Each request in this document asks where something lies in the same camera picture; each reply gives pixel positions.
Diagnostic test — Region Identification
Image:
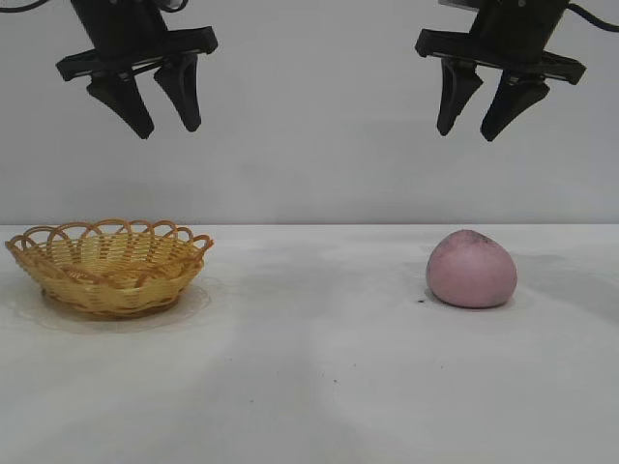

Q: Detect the woven yellow wicker basket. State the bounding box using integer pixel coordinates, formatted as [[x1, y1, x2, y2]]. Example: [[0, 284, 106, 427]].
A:
[[4, 217, 214, 321]]

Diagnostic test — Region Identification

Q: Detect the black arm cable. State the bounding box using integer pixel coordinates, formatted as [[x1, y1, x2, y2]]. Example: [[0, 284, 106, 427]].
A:
[[568, 0, 619, 33], [0, 0, 45, 15]]

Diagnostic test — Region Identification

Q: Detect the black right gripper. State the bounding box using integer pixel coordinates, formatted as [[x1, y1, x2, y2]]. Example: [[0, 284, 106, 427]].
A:
[[414, 0, 587, 142]]

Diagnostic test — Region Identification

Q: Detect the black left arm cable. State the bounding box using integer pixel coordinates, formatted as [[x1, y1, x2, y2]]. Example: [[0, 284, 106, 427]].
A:
[[0, 0, 45, 15]]

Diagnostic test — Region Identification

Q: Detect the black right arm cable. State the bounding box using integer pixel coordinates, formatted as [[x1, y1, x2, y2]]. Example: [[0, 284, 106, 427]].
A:
[[568, 0, 619, 33]]

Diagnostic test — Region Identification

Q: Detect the pink peach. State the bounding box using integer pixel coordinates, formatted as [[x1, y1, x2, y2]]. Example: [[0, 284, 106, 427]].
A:
[[426, 229, 518, 309]]

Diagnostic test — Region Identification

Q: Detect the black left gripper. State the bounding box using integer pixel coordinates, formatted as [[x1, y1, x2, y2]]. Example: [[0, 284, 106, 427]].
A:
[[55, 0, 221, 140]]

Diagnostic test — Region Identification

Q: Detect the clear plastic plate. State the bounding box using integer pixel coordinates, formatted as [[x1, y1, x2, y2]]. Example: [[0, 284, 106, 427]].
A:
[[12, 283, 215, 335]]

